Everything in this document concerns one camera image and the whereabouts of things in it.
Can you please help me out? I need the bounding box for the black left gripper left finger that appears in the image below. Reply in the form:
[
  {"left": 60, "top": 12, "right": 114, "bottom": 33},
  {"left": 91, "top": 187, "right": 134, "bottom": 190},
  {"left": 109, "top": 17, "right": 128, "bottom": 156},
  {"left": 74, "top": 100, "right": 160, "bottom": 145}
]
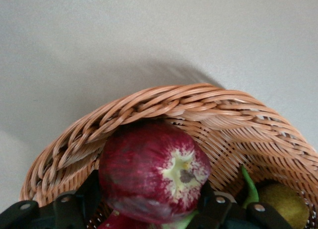
[{"left": 0, "top": 169, "right": 108, "bottom": 229}]

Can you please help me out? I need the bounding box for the pink dragon fruit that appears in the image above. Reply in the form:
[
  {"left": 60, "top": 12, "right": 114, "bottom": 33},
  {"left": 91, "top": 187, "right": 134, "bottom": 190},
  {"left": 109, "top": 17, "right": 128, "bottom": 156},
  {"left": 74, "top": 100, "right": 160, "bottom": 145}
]
[{"left": 97, "top": 163, "right": 259, "bottom": 229}]

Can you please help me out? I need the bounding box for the dark red apple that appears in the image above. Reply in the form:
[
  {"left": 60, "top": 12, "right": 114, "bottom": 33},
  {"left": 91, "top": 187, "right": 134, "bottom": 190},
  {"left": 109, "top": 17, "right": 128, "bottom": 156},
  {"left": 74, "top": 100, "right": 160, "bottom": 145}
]
[{"left": 97, "top": 121, "right": 212, "bottom": 225}]

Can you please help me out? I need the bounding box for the brown wicker basket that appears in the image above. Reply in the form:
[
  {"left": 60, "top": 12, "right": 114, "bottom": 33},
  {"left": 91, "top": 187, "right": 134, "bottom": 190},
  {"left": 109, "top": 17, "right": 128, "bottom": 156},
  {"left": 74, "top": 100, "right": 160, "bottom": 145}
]
[{"left": 19, "top": 83, "right": 318, "bottom": 229}]

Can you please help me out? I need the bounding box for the brown-green kiwi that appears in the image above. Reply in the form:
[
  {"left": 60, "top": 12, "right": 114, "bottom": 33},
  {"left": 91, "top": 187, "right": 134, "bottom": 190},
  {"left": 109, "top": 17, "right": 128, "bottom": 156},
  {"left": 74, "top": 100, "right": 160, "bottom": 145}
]
[{"left": 255, "top": 181, "right": 311, "bottom": 229}]

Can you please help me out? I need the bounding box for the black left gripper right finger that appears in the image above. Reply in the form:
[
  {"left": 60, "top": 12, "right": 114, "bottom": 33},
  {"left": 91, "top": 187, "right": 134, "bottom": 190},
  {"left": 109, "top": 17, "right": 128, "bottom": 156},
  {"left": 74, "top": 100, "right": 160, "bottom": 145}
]
[{"left": 197, "top": 184, "right": 294, "bottom": 229}]

